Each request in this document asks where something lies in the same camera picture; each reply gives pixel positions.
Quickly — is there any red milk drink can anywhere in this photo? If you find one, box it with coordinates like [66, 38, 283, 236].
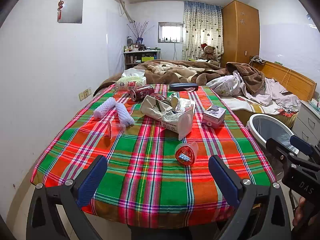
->
[129, 85, 154, 102]

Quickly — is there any white foam net sleeve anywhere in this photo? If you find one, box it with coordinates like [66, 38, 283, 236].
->
[115, 102, 135, 127]
[93, 97, 116, 119]

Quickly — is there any wall outlet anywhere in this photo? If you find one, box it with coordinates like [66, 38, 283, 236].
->
[79, 88, 92, 101]

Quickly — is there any small white purple box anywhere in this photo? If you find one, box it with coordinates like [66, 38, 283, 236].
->
[202, 105, 226, 128]

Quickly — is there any white crumpled bedding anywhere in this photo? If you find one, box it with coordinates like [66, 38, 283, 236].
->
[206, 70, 302, 117]

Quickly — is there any wooden wardrobe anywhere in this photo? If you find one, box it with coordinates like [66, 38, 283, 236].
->
[221, 0, 260, 67]

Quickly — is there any cream crumpled paper bag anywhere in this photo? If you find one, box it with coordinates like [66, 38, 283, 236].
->
[140, 95, 173, 121]

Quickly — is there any window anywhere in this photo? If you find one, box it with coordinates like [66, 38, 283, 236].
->
[158, 22, 184, 43]

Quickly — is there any person right hand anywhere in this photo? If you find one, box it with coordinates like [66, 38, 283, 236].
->
[292, 197, 308, 227]

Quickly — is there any clear plastic wrapper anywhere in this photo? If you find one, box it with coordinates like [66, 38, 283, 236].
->
[104, 122, 126, 141]

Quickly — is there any white round trash bin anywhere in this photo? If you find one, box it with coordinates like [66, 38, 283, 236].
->
[246, 114, 299, 156]

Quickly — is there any wooden headboard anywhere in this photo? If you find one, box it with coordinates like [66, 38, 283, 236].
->
[253, 61, 317, 101]

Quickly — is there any red lidded jelly cup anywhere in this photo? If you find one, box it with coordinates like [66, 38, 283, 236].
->
[175, 142, 199, 166]

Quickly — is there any white shelf with items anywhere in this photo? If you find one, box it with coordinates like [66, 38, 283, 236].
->
[123, 37, 161, 70]

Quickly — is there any brown fleece blanket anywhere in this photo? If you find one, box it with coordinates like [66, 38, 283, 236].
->
[93, 60, 266, 95]

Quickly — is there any grey nightstand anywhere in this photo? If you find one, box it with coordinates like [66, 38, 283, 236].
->
[292, 101, 320, 145]

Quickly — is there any plaid tablecloth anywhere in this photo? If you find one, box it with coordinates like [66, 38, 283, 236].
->
[31, 86, 276, 229]

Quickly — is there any patterned paper cup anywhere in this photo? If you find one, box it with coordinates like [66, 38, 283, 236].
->
[169, 93, 195, 113]

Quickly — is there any dark blue glasses case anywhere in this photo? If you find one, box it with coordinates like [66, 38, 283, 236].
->
[169, 83, 199, 92]

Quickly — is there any tissue pack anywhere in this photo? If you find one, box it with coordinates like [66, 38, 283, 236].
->
[115, 68, 146, 91]

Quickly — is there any patterned curtain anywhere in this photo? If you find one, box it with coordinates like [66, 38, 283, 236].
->
[182, 1, 224, 60]

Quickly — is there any red cartoon drink can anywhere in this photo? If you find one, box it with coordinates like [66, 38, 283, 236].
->
[150, 92, 170, 105]

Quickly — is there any brown teddy bear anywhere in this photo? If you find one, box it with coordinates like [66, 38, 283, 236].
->
[200, 43, 219, 66]

